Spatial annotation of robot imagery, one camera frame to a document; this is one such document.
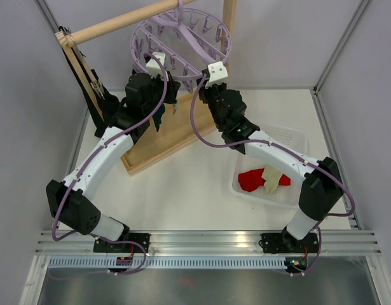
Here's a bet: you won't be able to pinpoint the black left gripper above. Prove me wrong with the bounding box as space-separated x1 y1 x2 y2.
144 71 181 116

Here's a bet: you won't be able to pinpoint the purple round clip hanger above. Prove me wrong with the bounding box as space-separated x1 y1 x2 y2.
130 8 232 93

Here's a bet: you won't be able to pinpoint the wooden rack top rod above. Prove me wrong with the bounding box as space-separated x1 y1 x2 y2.
65 0 191 46

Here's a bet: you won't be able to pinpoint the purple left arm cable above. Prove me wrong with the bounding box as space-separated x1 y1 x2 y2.
51 52 169 280

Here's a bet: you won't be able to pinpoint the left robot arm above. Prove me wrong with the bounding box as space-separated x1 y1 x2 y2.
46 71 180 252

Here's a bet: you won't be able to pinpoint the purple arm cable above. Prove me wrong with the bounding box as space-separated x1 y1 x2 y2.
51 52 169 280
190 72 357 277

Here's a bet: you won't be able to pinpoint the wooden rack base tray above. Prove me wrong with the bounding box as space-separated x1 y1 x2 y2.
121 93 198 176

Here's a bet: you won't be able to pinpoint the wooden rack post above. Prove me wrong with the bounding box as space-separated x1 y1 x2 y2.
61 44 103 119
222 0 238 72

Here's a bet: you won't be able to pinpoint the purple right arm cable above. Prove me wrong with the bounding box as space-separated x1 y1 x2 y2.
190 72 357 277

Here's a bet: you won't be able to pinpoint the aluminium mounting rail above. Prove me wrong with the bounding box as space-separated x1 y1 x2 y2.
34 230 381 256

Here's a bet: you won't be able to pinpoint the wooden rack right post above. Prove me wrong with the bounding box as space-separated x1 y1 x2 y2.
222 0 238 72

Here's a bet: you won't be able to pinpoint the black shorts on hanger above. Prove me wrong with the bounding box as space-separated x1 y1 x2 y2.
64 47 126 139

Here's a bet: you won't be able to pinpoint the green christmas sock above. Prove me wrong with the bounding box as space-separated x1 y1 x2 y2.
153 104 165 132

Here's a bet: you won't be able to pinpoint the cream sock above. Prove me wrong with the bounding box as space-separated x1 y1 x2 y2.
262 165 282 194
172 103 179 115

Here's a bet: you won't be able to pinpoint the white slotted cable duct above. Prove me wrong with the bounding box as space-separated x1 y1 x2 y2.
48 255 286 269

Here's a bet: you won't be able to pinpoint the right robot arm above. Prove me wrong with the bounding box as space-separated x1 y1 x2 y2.
196 79 343 251

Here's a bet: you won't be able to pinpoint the red sock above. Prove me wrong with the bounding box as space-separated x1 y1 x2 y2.
238 168 291 192

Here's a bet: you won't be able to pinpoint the wooden rack left post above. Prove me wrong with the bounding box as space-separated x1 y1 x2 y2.
61 44 103 119

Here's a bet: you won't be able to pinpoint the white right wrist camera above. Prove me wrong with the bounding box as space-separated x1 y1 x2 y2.
205 61 228 88

